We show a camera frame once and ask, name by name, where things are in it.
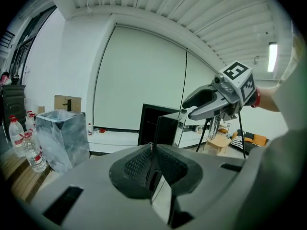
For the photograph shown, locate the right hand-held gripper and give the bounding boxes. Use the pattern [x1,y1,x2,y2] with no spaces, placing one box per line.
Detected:
[182,60,256,123]

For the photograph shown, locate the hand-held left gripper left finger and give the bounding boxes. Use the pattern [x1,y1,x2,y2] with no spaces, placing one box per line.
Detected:
[31,144,154,228]

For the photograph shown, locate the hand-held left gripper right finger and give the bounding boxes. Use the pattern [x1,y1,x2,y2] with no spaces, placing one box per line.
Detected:
[154,144,251,228]

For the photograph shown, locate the black mini fridge cabinet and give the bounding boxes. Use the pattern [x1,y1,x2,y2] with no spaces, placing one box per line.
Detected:
[137,103,185,146]

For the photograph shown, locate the person's right forearm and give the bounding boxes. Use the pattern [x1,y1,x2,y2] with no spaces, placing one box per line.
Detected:
[258,86,281,113]

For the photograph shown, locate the round wooden table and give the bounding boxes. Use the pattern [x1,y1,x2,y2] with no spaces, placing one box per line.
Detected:
[206,137,232,156]

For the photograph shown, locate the black standing fan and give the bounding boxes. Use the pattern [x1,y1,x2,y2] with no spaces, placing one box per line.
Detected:
[196,111,247,160]

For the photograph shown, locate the clear plastic storage bin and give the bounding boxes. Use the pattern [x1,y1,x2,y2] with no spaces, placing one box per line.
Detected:
[35,110,91,173]

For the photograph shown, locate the black striped sofa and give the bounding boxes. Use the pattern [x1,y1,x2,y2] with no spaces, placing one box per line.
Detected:
[230,128,269,155]

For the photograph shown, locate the red wristband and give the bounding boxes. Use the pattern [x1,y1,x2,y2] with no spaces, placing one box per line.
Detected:
[251,89,261,109]

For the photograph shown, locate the large clear water bottle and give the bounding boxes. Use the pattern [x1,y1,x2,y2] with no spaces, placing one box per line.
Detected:
[23,131,47,173]
[9,115,26,158]
[25,111,36,135]

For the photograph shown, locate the orange cushion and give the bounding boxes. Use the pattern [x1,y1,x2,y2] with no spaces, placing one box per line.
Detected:
[249,133,269,146]

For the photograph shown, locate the wooden platform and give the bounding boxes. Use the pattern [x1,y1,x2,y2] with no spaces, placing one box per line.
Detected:
[0,149,52,202]

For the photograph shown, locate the cardboard sheet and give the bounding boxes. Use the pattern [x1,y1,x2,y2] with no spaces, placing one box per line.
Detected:
[54,94,82,112]

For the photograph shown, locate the ceiling tube light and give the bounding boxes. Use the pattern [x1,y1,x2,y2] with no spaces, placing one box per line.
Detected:
[268,42,278,73]

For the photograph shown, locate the beige t-shirt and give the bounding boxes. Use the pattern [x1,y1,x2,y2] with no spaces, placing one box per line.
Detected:
[239,27,307,230]

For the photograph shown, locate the pink bag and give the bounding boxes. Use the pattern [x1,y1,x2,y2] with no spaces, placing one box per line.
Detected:
[0,72,12,86]

